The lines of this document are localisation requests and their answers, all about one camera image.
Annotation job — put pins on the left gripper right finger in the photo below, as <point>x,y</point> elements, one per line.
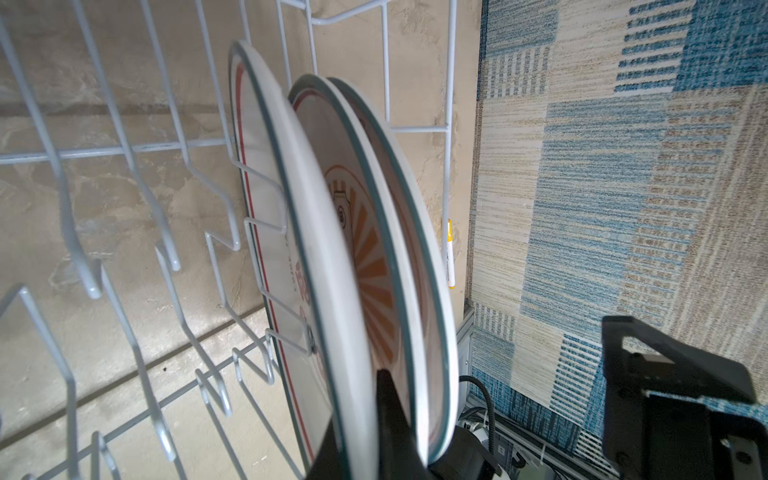
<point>655,425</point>

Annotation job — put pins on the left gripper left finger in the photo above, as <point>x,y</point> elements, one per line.
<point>398,457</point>

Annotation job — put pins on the aluminium front rail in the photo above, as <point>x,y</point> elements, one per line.
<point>543,391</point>

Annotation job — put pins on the white marker yellow cap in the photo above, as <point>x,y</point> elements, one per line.
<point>449,251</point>

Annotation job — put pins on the white wire dish rack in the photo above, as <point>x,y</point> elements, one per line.
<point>128,319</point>

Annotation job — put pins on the white round plate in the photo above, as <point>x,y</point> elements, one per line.
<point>304,273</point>
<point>362,166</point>
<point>436,313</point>

